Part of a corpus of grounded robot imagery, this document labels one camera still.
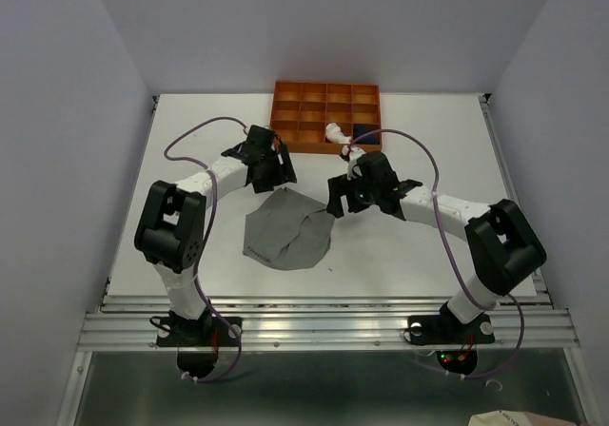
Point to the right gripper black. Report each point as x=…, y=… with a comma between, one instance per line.
x=338, y=186

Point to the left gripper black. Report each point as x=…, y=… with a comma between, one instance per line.
x=284, y=172

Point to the white pink grey underwear pile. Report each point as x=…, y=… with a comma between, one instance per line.
x=335, y=135

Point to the navy blue underwear white trim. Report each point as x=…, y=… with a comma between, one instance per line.
x=366, y=134

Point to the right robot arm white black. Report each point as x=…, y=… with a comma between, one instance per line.
x=503, y=246

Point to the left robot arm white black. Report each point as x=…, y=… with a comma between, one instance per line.
x=177, y=217

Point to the orange compartment tray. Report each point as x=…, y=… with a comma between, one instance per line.
x=301, y=110

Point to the white pink bag corner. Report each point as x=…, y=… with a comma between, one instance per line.
x=513, y=418

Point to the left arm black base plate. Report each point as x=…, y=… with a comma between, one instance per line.
x=206, y=332

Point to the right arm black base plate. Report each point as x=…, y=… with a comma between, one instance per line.
x=443, y=331

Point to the aluminium rail frame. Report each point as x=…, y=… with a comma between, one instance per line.
x=322, y=346

